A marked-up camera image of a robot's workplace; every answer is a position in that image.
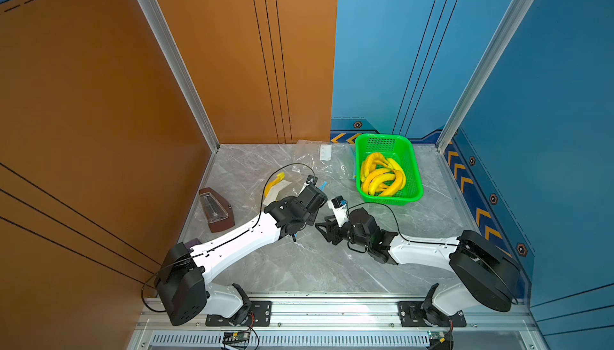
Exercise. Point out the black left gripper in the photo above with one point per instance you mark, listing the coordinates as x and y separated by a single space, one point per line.
312 218

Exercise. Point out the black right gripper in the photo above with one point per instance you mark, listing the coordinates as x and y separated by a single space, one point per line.
331 228

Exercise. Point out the clear zip bag with bananas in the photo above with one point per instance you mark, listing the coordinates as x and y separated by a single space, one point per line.
329 160

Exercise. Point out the yellow plastic banana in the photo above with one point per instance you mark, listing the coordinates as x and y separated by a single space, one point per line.
374 172

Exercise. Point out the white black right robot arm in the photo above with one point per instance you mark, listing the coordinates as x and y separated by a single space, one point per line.
485 275

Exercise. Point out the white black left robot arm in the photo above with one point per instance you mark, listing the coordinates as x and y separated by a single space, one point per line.
185 281

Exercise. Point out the green plastic perforated basket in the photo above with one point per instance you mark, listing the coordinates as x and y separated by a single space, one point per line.
401 150

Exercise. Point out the purple small basket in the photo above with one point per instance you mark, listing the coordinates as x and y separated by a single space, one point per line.
190 244

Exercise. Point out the green circuit board left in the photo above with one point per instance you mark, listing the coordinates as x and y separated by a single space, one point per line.
236 339

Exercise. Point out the green circuit board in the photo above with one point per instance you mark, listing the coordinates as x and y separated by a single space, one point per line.
236 339
441 340

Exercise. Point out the green circuit board right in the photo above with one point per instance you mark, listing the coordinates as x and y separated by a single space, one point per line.
441 340

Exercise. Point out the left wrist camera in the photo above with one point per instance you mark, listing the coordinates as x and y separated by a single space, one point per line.
309 182

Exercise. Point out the aluminium front rail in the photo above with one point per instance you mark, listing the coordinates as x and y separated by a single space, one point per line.
339 321

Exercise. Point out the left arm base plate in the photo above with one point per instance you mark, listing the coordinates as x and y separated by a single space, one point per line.
256 313

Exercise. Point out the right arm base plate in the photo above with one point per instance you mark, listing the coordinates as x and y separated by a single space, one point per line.
412 314

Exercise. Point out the aluminium corner post left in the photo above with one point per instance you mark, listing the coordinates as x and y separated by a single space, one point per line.
160 28

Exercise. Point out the aluminium corner post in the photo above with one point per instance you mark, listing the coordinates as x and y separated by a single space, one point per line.
512 19
160 28

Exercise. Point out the aluminium corner post right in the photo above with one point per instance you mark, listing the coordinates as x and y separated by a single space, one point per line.
512 19

